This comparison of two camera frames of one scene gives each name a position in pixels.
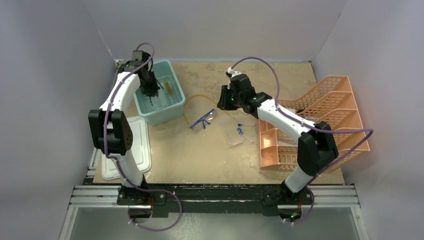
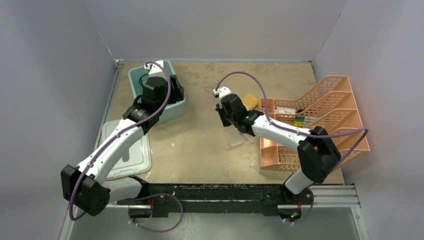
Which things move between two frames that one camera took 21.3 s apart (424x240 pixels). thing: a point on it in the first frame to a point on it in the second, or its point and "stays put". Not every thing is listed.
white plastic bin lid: [140, 148] stays put
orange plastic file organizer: [332, 102] stays put
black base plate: [245, 198] stays put
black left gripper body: [150, 86] to [175, 95]
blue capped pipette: [240, 132] stays put
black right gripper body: [231, 100] to [227, 120]
